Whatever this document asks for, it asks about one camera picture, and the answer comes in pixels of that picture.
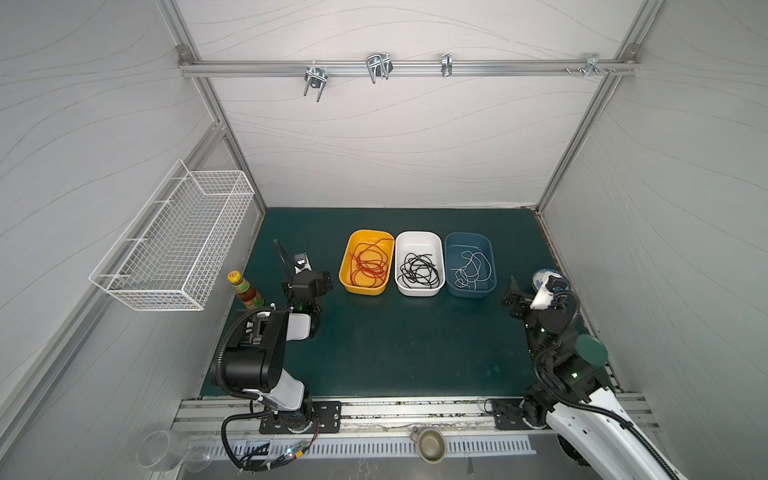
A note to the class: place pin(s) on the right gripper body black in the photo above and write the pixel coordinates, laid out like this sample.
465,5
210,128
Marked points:
519,303

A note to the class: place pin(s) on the metal u-bolt clamp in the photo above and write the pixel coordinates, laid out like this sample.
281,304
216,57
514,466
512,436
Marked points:
315,78
379,65

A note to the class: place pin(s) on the sauce bottle yellow cap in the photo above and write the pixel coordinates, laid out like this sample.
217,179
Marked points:
248,295

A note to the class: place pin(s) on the blue white ceramic bowl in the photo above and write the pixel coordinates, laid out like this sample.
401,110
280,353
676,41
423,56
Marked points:
550,280

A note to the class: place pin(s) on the clear glass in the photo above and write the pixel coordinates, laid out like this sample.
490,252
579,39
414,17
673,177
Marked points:
165,450

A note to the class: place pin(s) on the white wire basket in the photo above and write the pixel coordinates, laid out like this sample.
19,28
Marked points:
169,256

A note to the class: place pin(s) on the right metal hook bracket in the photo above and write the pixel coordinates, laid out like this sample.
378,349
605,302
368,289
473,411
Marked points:
591,67

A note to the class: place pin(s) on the yellow plastic tray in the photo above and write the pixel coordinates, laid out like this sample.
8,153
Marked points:
367,262

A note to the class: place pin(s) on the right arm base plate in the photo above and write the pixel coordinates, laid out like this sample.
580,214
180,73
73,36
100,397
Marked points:
507,413

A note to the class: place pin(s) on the white vented cable duct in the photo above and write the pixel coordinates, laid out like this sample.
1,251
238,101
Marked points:
457,446

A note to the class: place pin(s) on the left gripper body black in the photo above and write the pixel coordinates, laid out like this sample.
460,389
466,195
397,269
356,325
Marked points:
321,283

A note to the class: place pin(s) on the left metal u-bolt clamp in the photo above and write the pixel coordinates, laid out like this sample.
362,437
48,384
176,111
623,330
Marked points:
315,78

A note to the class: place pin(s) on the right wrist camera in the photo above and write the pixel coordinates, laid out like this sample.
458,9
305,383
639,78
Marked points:
542,300

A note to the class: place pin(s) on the olive green cup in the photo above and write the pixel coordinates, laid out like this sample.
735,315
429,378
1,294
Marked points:
430,444

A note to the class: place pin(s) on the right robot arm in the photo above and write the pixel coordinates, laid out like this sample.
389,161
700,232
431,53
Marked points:
569,395

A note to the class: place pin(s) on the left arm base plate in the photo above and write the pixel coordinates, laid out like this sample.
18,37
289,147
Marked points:
311,417

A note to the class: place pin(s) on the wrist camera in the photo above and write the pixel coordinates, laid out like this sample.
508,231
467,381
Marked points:
542,300
301,263

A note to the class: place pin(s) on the blue plastic tray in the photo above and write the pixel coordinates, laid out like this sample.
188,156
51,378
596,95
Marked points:
470,265

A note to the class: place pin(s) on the middle metal u-bolt clamp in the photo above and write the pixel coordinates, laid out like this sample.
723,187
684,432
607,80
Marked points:
379,65

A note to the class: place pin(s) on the horizontal metal rail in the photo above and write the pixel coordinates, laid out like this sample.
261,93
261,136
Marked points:
401,68

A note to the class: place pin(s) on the green lid glass jar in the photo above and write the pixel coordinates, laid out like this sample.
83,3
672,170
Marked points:
591,350

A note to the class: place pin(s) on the small metal bracket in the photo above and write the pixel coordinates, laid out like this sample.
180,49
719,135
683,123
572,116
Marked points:
446,65

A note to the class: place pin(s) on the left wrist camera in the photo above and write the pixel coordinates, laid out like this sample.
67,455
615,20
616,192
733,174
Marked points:
301,263

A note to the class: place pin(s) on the white plastic tray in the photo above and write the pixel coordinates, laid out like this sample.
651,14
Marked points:
419,267

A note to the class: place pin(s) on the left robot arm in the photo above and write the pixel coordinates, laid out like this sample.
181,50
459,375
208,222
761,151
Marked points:
249,361

